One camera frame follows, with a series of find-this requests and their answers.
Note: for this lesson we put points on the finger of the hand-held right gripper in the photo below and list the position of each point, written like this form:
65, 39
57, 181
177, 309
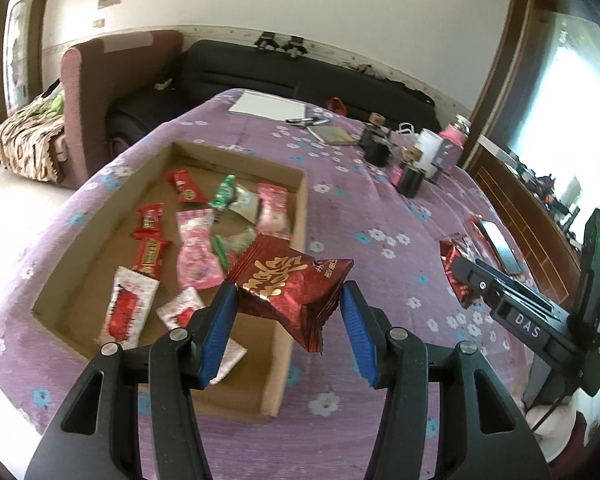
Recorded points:
535, 296
475, 278

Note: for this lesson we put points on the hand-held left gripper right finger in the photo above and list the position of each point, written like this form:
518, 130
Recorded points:
357, 340

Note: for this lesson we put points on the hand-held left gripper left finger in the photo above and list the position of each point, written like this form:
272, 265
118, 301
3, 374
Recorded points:
219, 335

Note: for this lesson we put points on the dark red gold-print packet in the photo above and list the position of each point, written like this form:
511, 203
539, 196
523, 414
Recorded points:
285, 280
455, 272

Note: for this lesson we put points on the pink snack packet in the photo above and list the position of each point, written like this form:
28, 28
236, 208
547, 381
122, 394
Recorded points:
197, 247
272, 205

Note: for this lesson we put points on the green-ended snack packet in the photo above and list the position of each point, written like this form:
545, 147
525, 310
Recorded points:
232, 242
242, 205

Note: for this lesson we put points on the red twist-wrapped candy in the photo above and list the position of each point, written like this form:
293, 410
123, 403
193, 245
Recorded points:
185, 186
149, 256
149, 216

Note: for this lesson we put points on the shallow cardboard box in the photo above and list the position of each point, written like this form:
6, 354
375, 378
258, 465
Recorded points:
87, 270

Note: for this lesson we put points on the black smartphone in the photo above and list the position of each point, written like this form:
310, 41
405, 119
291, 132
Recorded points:
500, 247

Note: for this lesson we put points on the purple floral tablecloth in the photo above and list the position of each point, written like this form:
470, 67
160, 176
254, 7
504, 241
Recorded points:
380, 210

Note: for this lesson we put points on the dark jar with cork lid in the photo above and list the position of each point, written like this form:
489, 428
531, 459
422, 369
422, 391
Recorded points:
410, 178
375, 146

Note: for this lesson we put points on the pink bottle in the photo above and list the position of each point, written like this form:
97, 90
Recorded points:
454, 142

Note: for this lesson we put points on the white plastic cup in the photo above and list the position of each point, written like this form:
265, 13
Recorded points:
428, 144

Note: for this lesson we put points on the grey notebook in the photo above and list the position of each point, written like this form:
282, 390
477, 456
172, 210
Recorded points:
335, 134

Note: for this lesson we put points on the small red bag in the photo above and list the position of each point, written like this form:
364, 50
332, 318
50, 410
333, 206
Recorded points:
336, 105

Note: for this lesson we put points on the black pens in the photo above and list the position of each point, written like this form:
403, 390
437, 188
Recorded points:
305, 121

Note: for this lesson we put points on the white paper sheet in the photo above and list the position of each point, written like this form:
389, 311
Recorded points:
270, 106

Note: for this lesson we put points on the maroon armchair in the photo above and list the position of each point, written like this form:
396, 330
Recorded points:
115, 100

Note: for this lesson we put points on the black sofa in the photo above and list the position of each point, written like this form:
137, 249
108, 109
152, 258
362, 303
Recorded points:
280, 75

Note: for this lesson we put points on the patterned brown blanket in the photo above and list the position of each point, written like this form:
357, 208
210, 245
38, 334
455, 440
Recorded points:
25, 140

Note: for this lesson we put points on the glass panelled wooden door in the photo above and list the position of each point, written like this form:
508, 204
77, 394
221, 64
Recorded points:
17, 50

